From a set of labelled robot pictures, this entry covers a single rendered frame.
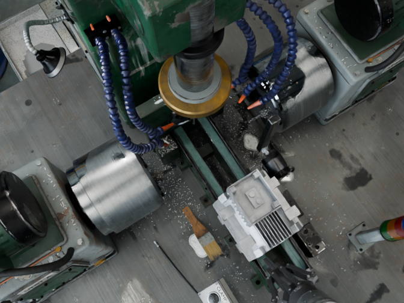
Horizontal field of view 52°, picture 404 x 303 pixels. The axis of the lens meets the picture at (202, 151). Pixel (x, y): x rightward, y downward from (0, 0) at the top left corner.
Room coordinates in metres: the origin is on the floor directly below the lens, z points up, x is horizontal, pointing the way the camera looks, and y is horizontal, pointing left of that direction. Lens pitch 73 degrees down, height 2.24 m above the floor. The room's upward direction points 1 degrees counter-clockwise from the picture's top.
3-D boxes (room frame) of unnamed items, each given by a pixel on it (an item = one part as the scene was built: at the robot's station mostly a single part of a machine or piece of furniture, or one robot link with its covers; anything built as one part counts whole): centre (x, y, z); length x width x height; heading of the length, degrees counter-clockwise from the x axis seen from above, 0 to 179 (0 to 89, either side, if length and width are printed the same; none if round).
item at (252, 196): (0.20, -0.14, 1.11); 0.12 x 0.11 x 0.07; 31
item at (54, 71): (0.50, 0.31, 1.46); 0.18 x 0.11 x 0.13; 31
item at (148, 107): (0.55, 0.07, 0.97); 0.30 x 0.11 x 0.34; 121
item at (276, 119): (0.38, -0.19, 1.12); 0.04 x 0.03 x 0.26; 31
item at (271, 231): (0.17, -0.16, 1.02); 0.20 x 0.19 x 0.19; 31
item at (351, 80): (0.73, -0.52, 0.99); 0.35 x 0.31 x 0.37; 121
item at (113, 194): (0.24, 0.30, 1.04); 0.37 x 0.25 x 0.25; 121
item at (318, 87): (0.59, -0.29, 1.04); 0.41 x 0.25 x 0.25; 121
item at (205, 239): (0.14, 0.01, 0.80); 0.21 x 0.05 x 0.01; 33
